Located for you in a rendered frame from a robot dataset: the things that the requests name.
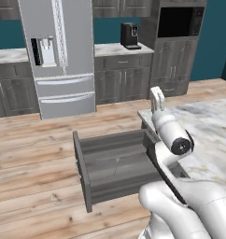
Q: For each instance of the silver fridge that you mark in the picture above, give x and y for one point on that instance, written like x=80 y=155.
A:
x=68 y=62

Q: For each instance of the grey wall cabinet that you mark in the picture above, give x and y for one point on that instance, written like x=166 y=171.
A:
x=6 y=8

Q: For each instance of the grey base cabinets with drawer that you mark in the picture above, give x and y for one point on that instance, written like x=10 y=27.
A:
x=124 y=79

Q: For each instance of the black coffee machine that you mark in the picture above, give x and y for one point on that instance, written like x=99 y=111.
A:
x=129 y=35

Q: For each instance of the tall grey cabinet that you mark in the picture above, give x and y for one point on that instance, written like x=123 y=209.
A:
x=172 y=65

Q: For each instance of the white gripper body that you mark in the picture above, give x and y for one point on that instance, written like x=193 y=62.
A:
x=156 y=98

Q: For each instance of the open grey drawer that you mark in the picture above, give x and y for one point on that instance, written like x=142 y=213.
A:
x=118 y=165

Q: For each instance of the black microwave oven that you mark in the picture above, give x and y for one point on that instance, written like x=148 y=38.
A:
x=178 y=22

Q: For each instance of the grey wall cabinets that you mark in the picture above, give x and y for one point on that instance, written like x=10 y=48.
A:
x=121 y=7

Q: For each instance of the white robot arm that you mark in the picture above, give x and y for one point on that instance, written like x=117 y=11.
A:
x=192 y=202

